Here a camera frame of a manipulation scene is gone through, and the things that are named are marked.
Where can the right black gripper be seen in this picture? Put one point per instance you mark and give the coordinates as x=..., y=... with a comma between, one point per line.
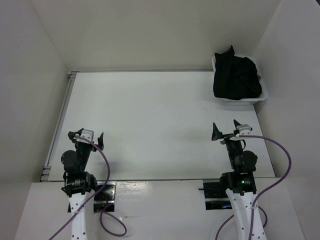
x=216, y=133

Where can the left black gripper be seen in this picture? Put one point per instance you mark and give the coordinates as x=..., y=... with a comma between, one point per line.
x=70, y=134

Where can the black skirt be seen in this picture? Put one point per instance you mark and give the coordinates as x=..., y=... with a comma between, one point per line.
x=235, y=77

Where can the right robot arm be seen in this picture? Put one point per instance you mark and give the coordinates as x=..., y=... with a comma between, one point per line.
x=239, y=184

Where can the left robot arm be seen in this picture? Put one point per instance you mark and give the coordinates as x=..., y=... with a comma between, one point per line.
x=82, y=212

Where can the white plastic basket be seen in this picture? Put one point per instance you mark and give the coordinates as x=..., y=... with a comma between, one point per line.
x=249, y=101

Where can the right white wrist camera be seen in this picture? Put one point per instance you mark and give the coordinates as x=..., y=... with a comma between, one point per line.
x=245, y=130

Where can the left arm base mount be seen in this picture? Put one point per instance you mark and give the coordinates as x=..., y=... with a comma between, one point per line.
x=104, y=199

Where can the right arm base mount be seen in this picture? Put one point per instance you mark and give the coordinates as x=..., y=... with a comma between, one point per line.
x=215, y=197

